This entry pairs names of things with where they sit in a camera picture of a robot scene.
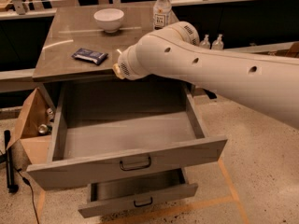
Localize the lower metal can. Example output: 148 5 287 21
38 124 52 135

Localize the clear plastic water bottle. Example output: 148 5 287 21
153 0 172 30

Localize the brown cardboard box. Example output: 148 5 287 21
8 89 51 164

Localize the black bar on floor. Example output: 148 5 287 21
4 130 19 194

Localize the right sanitizer pump bottle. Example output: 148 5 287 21
211 34 224 50

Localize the sanitizer pump bottle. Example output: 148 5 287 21
199 35 210 49
211 34 224 50

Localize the grey lower drawer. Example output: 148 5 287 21
78 169 198 218

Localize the grey open top drawer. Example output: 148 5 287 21
27 77 227 190

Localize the upper metal can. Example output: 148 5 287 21
46 108 55 122

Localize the left sanitizer pump bottle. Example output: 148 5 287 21
199 35 210 49

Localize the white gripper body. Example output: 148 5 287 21
118 45 147 80

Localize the grey drawer cabinet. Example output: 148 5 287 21
32 4 205 110

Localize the black cable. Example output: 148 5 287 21
14 168 41 224

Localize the metal can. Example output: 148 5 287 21
46 108 55 122
38 124 52 135

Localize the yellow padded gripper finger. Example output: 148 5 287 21
112 63 124 79

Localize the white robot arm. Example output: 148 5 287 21
113 21 299 129

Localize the blue rxbar blueberry wrapper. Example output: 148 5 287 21
72 49 108 65

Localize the white ceramic bowl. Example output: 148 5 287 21
93 8 124 33

